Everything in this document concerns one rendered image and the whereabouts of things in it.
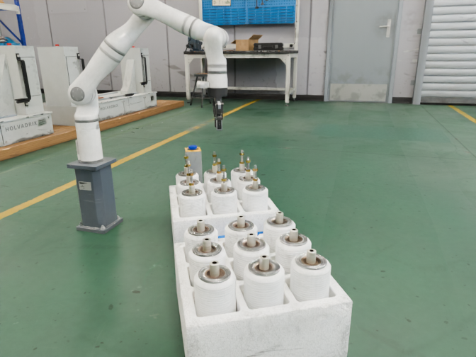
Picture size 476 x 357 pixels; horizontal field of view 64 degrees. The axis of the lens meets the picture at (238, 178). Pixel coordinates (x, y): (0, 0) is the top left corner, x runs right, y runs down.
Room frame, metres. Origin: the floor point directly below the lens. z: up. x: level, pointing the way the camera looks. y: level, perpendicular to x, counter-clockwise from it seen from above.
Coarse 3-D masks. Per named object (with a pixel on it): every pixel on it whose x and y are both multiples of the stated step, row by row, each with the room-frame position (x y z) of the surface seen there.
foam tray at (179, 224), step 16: (176, 208) 1.33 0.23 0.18; (208, 208) 1.32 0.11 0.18; (240, 208) 1.32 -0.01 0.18; (272, 208) 1.32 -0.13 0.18; (176, 224) 1.21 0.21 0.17; (192, 224) 1.22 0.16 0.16; (208, 224) 1.24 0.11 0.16; (224, 224) 1.25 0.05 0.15; (256, 224) 1.27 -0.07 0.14; (176, 240) 1.21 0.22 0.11
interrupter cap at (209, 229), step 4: (196, 224) 1.03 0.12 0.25; (188, 228) 1.00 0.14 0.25; (192, 228) 1.00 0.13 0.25; (196, 228) 1.01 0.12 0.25; (208, 228) 1.00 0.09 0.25; (212, 228) 1.00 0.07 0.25; (188, 232) 0.98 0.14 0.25; (192, 232) 0.97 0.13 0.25; (196, 232) 0.97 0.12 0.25; (200, 232) 0.97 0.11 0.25; (204, 232) 0.97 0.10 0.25; (208, 232) 0.97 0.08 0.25
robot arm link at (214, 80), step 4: (208, 76) 1.43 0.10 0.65; (212, 76) 1.41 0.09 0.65; (216, 76) 1.41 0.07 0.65; (220, 76) 1.41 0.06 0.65; (224, 76) 1.42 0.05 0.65; (208, 80) 1.43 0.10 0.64; (212, 80) 1.41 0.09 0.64; (216, 80) 1.41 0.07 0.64; (220, 80) 1.41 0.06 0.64; (224, 80) 1.42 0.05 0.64; (200, 84) 1.39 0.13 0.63; (204, 84) 1.40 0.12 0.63; (208, 84) 1.42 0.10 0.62; (212, 84) 1.41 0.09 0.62; (216, 84) 1.41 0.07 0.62; (220, 84) 1.41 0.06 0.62; (224, 84) 1.42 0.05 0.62; (212, 88) 1.41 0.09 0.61; (216, 88) 1.41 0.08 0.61
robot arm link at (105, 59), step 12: (108, 48) 1.51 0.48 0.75; (96, 60) 1.52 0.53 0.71; (108, 60) 1.52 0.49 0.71; (120, 60) 1.55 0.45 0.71; (84, 72) 1.52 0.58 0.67; (96, 72) 1.51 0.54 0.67; (108, 72) 1.54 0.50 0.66; (72, 84) 1.52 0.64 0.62; (84, 84) 1.51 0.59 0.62; (96, 84) 1.52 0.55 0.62; (72, 96) 1.51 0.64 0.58; (84, 96) 1.51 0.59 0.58
